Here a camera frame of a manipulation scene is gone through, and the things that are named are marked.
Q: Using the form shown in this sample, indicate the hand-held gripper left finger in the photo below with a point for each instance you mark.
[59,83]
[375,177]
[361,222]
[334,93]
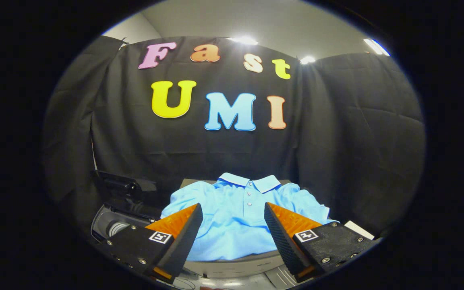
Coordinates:
[183,241]

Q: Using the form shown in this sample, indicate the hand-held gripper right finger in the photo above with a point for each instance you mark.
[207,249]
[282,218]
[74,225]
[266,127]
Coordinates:
[284,245]

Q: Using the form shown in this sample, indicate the light blue polo shirt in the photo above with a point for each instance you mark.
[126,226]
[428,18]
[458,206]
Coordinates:
[232,225]

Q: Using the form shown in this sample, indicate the dark washing machine lid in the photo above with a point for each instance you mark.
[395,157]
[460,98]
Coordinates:
[123,189]

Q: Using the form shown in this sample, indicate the beige cabinet with black top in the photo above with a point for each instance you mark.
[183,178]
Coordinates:
[236,266]

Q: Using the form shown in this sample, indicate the white flat board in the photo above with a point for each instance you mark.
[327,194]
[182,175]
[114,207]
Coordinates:
[359,230]

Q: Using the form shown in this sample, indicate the small ceiling light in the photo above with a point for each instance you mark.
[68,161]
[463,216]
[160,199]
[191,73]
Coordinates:
[307,60]

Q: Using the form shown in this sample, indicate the ceiling light panel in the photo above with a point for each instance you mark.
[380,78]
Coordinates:
[244,40]

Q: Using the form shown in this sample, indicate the long ceiling light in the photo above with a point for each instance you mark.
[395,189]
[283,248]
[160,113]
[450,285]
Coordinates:
[375,46]

